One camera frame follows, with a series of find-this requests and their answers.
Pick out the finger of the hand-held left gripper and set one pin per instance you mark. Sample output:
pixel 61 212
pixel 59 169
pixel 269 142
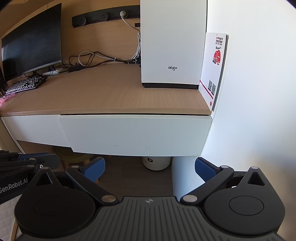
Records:
pixel 52 162
pixel 34 156

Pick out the white computer case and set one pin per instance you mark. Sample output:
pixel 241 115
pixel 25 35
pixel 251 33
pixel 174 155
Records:
pixel 171 34

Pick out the black keyboard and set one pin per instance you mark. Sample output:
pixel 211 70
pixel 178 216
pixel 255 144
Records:
pixel 25 84

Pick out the white quilted mattress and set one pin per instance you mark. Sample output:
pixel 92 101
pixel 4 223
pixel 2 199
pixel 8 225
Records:
pixel 5 220

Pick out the green stool with wooden legs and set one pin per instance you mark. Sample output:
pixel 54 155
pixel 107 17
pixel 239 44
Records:
pixel 69 154

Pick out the narrow white desk drawer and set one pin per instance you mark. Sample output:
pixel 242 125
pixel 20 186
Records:
pixel 30 127

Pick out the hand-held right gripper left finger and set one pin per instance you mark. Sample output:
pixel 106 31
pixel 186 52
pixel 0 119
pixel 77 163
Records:
pixel 94 170

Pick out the white leaflet with red print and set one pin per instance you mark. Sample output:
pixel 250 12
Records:
pixel 209 76

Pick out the curved black monitor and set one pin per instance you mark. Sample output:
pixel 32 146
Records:
pixel 32 41

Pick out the black power adapter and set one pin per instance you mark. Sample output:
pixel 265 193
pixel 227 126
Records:
pixel 74 68

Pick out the wide white desk drawer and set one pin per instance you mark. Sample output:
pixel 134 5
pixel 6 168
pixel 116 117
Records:
pixel 134 134

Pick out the black wall socket rail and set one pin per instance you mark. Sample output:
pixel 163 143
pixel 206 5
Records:
pixel 92 19

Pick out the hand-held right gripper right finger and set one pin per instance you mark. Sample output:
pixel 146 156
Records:
pixel 203 168

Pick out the white round bin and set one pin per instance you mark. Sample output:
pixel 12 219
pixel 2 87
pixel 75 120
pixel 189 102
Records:
pixel 157 163

